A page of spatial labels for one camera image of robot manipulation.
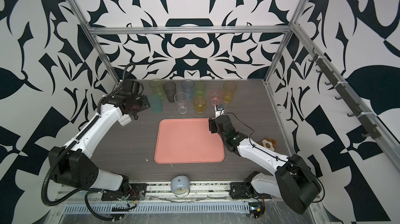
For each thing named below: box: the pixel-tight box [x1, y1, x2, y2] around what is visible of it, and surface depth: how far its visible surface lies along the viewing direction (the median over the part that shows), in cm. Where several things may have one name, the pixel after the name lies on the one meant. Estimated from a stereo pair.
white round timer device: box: [170, 175, 191, 198], surface depth 72 cm
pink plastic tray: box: [154, 118, 225, 164], surface depth 90 cm
